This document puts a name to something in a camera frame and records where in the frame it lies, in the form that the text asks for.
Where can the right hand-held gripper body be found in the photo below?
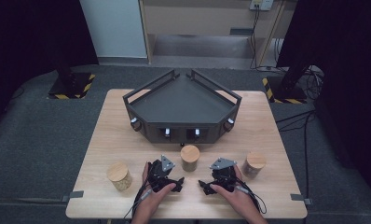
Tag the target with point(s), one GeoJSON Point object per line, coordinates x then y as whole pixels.
{"type": "Point", "coordinates": [224, 177]}

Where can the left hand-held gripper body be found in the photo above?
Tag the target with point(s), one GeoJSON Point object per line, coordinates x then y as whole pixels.
{"type": "Point", "coordinates": [157, 174]}

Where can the bamboo-lid jar of brown grains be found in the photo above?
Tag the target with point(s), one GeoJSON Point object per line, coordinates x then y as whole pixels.
{"type": "Point", "coordinates": [189, 154]}

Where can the bamboo-lid jar of pale beans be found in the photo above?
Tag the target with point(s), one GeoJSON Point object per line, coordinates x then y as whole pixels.
{"type": "Point", "coordinates": [118, 171]}

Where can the dark grey corner rack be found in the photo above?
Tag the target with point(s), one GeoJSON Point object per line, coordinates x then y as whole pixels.
{"type": "Point", "coordinates": [183, 102]}

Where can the person's left hand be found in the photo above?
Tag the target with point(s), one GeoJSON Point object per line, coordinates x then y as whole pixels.
{"type": "Point", "coordinates": [149, 200]}

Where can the person's right hand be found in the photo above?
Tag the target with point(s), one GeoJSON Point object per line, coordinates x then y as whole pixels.
{"type": "Point", "coordinates": [241, 199]}

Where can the bamboo-lid jar of dark grains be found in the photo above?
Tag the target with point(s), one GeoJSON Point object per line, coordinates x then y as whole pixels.
{"type": "Point", "coordinates": [255, 160]}

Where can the grey tape strip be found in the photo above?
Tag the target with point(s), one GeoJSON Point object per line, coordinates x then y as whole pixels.
{"type": "Point", "coordinates": [72, 195]}
{"type": "Point", "coordinates": [300, 198]}

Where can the black stand with striped base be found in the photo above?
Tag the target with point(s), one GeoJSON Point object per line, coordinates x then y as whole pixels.
{"type": "Point", "coordinates": [287, 88]}
{"type": "Point", "coordinates": [68, 84]}

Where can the black curtain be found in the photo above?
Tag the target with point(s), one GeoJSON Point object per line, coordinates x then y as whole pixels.
{"type": "Point", "coordinates": [345, 46]}
{"type": "Point", "coordinates": [25, 37]}

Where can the white wall power outlet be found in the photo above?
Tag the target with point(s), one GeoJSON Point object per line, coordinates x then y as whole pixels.
{"type": "Point", "coordinates": [261, 4]}

